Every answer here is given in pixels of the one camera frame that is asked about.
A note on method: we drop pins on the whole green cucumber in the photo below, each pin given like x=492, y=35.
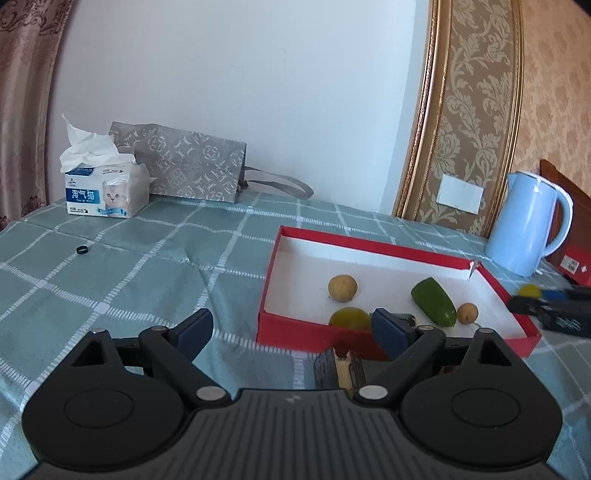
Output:
x=434, y=302

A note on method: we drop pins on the brown kiwi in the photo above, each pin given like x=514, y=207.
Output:
x=342, y=288

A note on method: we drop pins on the brown wooden chair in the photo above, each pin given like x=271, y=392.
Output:
x=582, y=217

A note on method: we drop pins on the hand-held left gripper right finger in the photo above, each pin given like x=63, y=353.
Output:
x=390, y=332

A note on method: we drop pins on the small yellowish green tomato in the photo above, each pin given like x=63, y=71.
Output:
x=528, y=290

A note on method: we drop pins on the gold wall moulding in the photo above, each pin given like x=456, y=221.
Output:
x=425, y=120

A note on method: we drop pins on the small brown longan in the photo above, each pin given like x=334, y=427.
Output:
x=467, y=314

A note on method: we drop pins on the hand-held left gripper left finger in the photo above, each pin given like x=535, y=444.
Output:
x=194, y=330

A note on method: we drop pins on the red shallow cardboard box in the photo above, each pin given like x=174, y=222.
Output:
x=392, y=272

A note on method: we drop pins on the grey patterned gift bag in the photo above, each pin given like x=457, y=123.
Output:
x=194, y=166

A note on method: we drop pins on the white wall switch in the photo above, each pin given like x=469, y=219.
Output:
x=459, y=194

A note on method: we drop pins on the light blue electric kettle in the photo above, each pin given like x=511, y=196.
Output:
x=517, y=226

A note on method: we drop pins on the tissue pack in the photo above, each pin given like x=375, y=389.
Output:
x=106, y=194

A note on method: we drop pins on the large green tomato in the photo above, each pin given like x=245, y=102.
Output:
x=348, y=319

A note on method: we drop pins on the red labelled box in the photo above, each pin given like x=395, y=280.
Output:
x=582, y=256

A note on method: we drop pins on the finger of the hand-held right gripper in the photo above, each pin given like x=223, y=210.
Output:
x=524, y=305
x=558, y=294

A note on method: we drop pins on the green checked tablecloth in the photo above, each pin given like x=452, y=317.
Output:
x=138, y=286

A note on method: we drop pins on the pink patterned curtain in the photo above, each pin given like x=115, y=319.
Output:
x=23, y=115

